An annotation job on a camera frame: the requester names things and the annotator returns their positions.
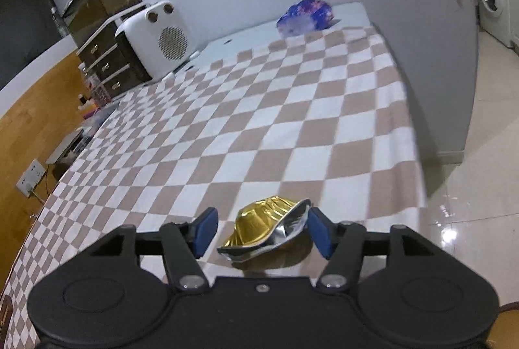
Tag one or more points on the black drawer cabinet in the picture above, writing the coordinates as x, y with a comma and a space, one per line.
112, 58

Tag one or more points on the upright small water bottle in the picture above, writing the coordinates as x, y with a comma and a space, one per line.
97, 90

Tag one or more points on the blue purple plastic bag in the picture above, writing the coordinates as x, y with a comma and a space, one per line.
304, 17

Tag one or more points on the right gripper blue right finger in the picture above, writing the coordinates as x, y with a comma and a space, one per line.
323, 232

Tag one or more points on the glass fish tank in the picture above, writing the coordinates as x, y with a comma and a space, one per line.
84, 17

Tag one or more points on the gold foil wrapper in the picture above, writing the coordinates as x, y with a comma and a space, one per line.
265, 226

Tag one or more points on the checkered beige tablecloth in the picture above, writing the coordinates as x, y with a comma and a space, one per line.
322, 117

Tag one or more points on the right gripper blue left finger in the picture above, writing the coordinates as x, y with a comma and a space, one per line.
203, 230

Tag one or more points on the white space heater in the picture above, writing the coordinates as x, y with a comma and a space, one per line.
159, 38

